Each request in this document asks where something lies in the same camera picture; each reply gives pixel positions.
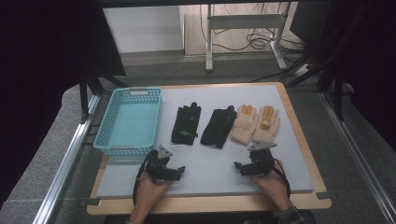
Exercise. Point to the white panel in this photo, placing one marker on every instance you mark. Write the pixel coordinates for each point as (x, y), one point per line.
(143, 28)

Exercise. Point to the dark curtain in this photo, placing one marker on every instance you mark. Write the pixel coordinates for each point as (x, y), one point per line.
(373, 62)
(37, 77)

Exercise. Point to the aluminium rail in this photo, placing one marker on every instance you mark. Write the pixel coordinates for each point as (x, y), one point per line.
(68, 155)
(358, 155)

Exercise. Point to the white power strip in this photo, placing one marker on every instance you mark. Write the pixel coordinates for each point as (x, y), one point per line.
(301, 70)

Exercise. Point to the teal plastic basket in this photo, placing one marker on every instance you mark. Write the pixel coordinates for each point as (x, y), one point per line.
(134, 124)

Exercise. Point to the grey foam board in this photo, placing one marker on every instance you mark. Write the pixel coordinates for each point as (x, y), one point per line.
(211, 168)

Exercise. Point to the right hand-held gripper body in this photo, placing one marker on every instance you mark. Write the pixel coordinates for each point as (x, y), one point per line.
(261, 161)

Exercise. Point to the beige glove with orange fingers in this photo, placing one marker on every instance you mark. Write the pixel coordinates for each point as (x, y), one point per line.
(266, 126)
(244, 124)

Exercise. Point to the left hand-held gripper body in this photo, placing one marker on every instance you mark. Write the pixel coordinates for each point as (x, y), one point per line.
(160, 165)

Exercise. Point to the person's right hand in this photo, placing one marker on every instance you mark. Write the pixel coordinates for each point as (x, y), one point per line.
(275, 186)

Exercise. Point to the black metal stand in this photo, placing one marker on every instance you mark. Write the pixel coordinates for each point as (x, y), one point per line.
(337, 93)

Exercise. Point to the plain black glove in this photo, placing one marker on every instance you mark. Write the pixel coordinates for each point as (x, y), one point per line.
(218, 129)

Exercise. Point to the black tripod stand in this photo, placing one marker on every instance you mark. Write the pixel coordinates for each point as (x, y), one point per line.
(84, 93)

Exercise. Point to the white metal desk frame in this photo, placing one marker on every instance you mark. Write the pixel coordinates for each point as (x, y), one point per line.
(246, 21)

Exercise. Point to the person's left hand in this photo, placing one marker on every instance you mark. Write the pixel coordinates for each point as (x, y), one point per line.
(146, 196)

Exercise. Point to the black glove with white logo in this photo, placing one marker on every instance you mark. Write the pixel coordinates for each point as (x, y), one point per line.
(186, 124)

